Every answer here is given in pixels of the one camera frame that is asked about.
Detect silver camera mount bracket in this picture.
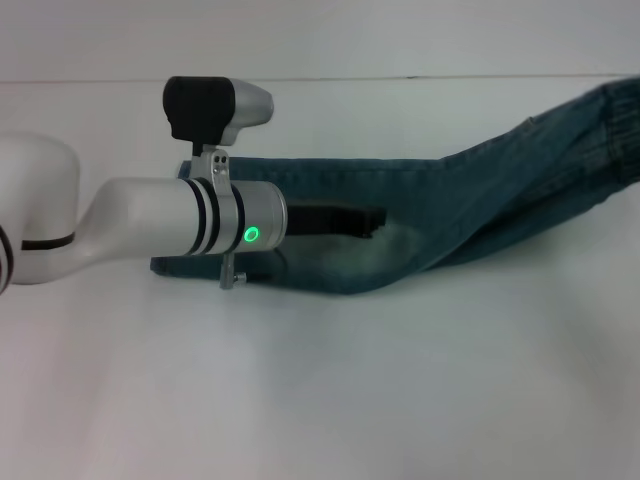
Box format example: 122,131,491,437
192,148,232,200

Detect silver elbow cable connector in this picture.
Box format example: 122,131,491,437
218,252,249,291

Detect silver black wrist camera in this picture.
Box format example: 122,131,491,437
162,75,275,154

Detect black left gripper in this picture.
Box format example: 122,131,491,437
285,204,387,239

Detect blue denim shorts with print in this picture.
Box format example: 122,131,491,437
149,74,640,297

